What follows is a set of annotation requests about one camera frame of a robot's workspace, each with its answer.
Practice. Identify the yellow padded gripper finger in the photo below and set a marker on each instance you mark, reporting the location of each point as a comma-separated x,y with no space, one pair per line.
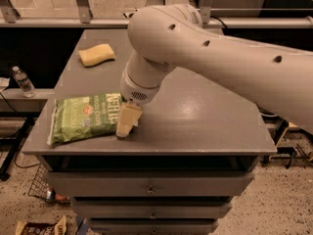
128,117

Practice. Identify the green jalapeno chip bag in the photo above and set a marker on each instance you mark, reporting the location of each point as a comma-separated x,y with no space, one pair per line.
84,117

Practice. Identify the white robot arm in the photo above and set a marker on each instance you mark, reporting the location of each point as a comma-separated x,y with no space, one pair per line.
278,79

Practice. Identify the brown chip bag on floor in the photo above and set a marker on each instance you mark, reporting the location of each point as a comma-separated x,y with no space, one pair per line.
33,228

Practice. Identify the yellow sponge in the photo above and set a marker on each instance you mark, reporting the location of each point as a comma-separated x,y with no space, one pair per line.
96,55

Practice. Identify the grey drawer cabinet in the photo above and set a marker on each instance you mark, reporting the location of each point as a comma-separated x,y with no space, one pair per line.
194,149

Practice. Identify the clear plastic water bottle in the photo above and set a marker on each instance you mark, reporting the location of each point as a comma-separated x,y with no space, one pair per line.
23,82

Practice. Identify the metal railing frame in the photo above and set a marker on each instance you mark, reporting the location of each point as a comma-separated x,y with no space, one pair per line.
116,13

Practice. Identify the wire basket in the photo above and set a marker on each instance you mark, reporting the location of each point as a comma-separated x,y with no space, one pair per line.
39,188

